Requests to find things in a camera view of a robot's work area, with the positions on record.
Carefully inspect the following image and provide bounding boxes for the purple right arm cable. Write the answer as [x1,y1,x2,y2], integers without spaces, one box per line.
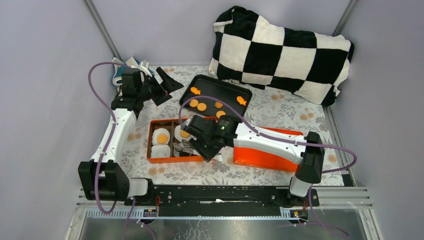
[177,96,358,239]

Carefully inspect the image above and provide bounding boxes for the round orange cookie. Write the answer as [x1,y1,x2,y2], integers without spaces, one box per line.
[180,130,191,138]
[189,99,199,108]
[216,110,226,119]
[156,134,169,145]
[196,102,207,112]

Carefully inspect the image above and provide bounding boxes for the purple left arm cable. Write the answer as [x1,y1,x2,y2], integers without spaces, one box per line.
[87,61,137,240]

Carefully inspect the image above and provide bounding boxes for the black round sandwich cookie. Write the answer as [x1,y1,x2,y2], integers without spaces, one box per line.
[183,97,191,106]

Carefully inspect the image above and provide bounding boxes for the orange box lid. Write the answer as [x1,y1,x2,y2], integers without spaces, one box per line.
[233,123,306,173]

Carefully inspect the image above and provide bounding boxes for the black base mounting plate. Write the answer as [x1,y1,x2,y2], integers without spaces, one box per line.
[135,185,320,217]

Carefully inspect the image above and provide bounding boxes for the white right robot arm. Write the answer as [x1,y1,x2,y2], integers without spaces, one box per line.
[180,115,325,206]

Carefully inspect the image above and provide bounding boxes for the black baking tray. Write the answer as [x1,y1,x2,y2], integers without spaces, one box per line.
[179,74,253,117]

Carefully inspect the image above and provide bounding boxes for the orange swirl cookie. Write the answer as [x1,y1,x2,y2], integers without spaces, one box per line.
[214,101,223,109]

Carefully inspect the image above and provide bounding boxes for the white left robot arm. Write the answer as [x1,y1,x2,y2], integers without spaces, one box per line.
[78,61,183,206]

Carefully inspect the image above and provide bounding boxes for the teal beige folded cloth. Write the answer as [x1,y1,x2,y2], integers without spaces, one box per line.
[112,57,141,87]

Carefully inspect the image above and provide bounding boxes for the orange compartment box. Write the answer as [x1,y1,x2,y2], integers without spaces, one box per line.
[146,119,203,164]

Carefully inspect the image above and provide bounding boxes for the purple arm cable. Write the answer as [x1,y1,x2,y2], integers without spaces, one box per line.
[177,96,358,239]
[87,61,137,240]

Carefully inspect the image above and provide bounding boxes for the orange fish shaped cookie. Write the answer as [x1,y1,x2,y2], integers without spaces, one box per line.
[236,96,247,106]
[190,86,201,96]

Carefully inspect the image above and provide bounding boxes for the white paper cupcake liner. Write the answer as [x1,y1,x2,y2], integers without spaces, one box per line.
[174,125,192,142]
[152,128,171,146]
[150,144,171,158]

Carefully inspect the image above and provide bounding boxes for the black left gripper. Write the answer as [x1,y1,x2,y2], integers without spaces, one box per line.
[136,67,183,106]

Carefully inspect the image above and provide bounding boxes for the floral table mat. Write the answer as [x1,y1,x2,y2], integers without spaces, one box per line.
[94,65,345,187]

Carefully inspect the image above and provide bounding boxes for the black white checkered pillow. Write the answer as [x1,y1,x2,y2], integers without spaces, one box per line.
[209,6,355,106]

